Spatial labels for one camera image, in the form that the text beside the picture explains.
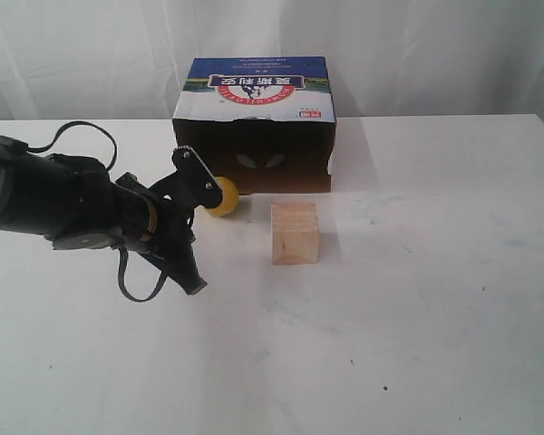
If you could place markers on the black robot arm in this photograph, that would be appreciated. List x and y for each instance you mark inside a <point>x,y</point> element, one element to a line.
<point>72,202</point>

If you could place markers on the white backdrop curtain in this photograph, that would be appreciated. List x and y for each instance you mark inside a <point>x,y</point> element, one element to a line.
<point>130,59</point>

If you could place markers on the yellow tennis ball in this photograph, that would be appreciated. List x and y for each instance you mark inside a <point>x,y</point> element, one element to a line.
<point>230,198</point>

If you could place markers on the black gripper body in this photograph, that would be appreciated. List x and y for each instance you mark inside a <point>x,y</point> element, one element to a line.
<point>156,221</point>

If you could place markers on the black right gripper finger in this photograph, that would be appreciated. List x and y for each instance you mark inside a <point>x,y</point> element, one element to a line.
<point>180,264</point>

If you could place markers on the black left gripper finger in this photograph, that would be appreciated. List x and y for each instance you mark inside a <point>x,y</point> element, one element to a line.
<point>192,184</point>

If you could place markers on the printed cardboard box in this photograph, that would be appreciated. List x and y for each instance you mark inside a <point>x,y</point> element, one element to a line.
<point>266,123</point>

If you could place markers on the wooden cube block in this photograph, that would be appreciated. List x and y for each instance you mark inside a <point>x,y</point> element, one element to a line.
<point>295,233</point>

